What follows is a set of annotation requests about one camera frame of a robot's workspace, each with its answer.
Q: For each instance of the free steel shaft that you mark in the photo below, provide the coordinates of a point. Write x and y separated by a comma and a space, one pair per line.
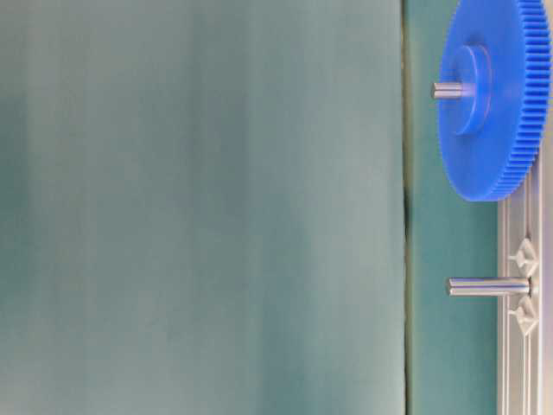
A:
488, 287

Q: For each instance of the steel shaft under large gear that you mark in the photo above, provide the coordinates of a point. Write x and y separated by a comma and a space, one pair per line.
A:
452, 90

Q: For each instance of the large blue gear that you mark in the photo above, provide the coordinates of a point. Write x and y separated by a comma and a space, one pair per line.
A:
500, 53

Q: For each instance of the aluminium extrusion rail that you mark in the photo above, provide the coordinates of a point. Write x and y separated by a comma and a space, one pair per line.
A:
525, 320

